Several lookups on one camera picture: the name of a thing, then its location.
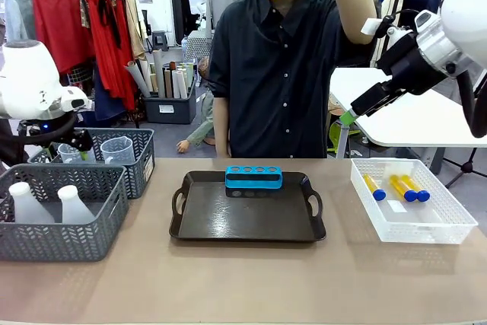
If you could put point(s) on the white plastic flask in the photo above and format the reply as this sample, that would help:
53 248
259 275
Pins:
74 207
26 207

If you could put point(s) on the grey basket holding flasks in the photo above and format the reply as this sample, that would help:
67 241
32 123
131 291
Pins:
57 241

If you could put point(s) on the black hanging scarf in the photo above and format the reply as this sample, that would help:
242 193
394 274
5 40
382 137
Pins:
108 16

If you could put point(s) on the grey basket holding cups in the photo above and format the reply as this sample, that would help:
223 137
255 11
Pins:
141 165

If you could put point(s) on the yellow tube with blue cap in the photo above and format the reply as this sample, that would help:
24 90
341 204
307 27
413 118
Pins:
371 184
399 187
415 187

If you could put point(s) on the person's left forearm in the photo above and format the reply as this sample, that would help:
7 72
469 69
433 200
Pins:
354 9

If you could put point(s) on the grey paper roll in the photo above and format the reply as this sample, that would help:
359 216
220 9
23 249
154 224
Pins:
137 79

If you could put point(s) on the dark brown serving tray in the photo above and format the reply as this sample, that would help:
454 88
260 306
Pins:
247 218

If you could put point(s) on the black tripod legs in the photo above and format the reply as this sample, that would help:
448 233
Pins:
466 168

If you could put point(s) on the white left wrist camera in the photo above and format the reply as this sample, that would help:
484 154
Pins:
76 99

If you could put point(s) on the dark grey storage bin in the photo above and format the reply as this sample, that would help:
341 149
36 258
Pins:
169 110

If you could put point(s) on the white plastic basket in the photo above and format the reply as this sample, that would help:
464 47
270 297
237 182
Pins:
437 222

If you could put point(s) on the small grey stool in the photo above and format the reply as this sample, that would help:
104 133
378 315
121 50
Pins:
160 40

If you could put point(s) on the white background table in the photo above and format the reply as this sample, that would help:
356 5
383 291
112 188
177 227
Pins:
411 123

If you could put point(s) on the mannequin lying on floor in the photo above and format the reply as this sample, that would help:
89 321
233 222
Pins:
203 119

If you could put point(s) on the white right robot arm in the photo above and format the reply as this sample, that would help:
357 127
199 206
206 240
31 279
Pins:
464 5

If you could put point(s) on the blue test tube rack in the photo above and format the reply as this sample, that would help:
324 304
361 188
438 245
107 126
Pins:
253 184

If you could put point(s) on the tall white paper roll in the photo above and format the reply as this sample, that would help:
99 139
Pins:
159 74

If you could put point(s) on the green chair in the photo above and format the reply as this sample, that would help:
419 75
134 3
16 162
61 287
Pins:
336 134

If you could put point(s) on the brown paper roll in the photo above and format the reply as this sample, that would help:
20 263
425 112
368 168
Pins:
168 83

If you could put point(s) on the pale grey garment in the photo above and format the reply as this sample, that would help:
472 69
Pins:
17 13

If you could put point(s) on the person's right forearm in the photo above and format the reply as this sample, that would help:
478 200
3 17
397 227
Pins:
221 127

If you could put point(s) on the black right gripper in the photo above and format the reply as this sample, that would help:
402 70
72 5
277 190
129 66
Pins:
411 66

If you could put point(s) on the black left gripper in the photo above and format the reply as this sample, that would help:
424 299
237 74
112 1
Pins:
45 127

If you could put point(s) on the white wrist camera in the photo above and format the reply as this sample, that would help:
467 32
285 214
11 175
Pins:
397 36
76 99

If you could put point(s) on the beige garment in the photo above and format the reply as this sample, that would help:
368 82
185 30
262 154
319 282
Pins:
135 28

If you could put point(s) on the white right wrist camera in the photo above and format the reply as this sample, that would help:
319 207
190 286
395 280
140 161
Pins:
397 36

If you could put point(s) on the patterned cloth covered table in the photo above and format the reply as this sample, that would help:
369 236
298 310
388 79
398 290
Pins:
198 45

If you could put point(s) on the clear plastic measuring cup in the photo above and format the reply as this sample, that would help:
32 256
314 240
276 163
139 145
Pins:
68 153
118 151

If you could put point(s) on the person in dark shirt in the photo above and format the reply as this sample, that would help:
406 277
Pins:
274 93

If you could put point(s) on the short white paper roll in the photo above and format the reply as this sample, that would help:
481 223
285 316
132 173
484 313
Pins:
179 85

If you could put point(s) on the red blouse on hanger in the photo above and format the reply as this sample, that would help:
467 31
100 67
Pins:
57 24

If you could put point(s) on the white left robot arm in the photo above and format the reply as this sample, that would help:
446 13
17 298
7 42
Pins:
23 77

